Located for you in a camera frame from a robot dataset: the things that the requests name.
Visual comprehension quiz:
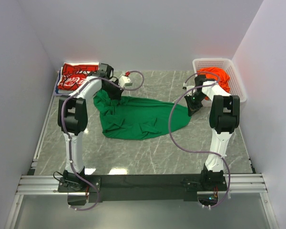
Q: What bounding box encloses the aluminium rail frame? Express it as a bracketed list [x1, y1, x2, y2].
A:
[4, 95, 279, 229]

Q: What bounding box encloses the orange t-shirt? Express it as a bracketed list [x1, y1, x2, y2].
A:
[195, 67, 231, 101]

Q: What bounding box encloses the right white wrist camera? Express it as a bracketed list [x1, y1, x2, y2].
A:
[183, 83, 194, 90]

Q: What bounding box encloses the white plastic basket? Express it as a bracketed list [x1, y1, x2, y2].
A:
[193, 58, 247, 110]

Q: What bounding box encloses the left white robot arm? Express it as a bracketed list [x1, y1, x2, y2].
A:
[58, 63, 119, 192]

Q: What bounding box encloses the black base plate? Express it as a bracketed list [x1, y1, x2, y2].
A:
[58, 174, 228, 203]

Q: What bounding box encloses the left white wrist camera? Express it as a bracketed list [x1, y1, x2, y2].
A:
[119, 75, 133, 88]

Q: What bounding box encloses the folded red printed t-shirt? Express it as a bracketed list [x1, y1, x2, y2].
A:
[59, 62, 99, 91]

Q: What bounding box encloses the green t-shirt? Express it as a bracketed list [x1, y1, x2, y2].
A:
[92, 89, 195, 141]

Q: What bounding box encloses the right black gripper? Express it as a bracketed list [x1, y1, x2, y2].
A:
[184, 92, 207, 117]

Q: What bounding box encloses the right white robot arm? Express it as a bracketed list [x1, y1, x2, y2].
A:
[183, 74, 240, 190]

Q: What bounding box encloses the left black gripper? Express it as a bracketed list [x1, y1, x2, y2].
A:
[103, 79, 126, 101]

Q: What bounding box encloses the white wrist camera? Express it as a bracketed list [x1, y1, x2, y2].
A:
[183, 83, 194, 90]
[119, 75, 133, 88]

